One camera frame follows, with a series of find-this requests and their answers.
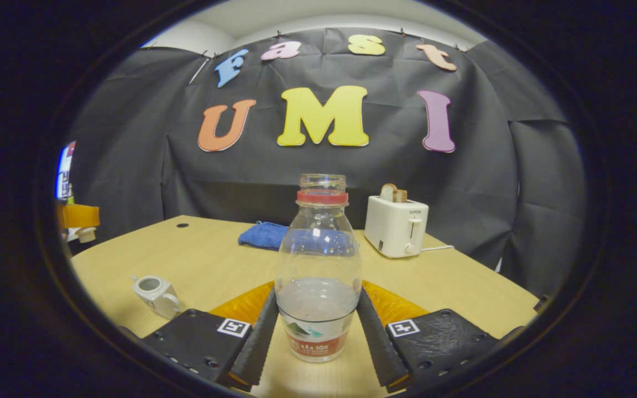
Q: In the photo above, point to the white toaster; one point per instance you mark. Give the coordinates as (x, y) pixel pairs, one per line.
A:
(393, 226)

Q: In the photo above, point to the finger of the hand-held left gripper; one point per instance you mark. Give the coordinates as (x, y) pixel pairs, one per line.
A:
(81, 215)

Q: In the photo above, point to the black backdrop cloth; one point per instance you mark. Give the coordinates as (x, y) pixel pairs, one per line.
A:
(241, 171)

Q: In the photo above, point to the clear plastic water bottle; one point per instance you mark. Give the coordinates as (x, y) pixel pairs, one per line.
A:
(318, 309)

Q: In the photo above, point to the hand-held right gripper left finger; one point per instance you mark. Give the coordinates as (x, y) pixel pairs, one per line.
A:
(257, 348)

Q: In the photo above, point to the computer monitor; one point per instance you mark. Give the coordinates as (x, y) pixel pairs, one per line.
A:
(64, 171)

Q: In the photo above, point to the blue towel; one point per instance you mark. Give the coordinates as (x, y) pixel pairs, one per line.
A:
(260, 235)

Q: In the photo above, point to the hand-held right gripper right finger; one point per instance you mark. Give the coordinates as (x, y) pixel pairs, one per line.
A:
(376, 348)

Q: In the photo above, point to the toasted bread slice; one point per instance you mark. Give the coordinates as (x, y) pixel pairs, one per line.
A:
(391, 193)

